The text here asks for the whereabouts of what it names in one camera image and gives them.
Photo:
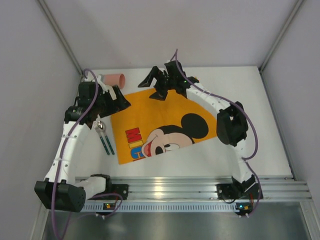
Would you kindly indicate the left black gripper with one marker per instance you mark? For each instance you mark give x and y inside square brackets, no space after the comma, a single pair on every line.
[110,100]

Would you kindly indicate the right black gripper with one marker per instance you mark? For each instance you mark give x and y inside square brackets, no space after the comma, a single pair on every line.
[162,81]

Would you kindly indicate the pink plastic cup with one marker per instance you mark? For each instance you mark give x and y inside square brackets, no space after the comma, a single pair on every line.
[117,79]

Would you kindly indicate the orange Mickey Mouse placemat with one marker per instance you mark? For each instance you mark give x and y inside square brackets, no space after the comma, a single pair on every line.
[152,127]

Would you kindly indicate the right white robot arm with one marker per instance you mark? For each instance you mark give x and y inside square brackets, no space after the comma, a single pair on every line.
[232,123]

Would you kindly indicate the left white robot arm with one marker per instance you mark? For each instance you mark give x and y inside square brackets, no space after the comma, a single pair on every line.
[59,189]

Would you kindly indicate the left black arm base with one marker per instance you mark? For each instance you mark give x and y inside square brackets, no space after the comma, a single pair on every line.
[121,189]

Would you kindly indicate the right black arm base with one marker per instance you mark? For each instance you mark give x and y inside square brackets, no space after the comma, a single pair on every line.
[232,192]

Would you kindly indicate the spoon with green handle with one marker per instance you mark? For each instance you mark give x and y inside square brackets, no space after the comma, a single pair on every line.
[103,129]

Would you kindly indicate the fork with green handle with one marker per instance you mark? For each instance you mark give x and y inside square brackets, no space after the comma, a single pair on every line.
[99,132]

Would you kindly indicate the perforated metal cable tray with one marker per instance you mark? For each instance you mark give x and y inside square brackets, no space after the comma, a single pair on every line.
[165,207]

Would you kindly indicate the left aluminium corner post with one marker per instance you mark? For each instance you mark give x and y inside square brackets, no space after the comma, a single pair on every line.
[59,34]

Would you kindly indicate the aluminium corner post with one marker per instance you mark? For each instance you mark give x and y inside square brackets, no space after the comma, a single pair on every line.
[59,34]
[298,5]

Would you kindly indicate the right aluminium corner post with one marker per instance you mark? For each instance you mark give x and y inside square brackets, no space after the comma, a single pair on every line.
[298,5]

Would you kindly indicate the aluminium mounting rail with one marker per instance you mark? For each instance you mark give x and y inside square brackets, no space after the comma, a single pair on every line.
[165,189]

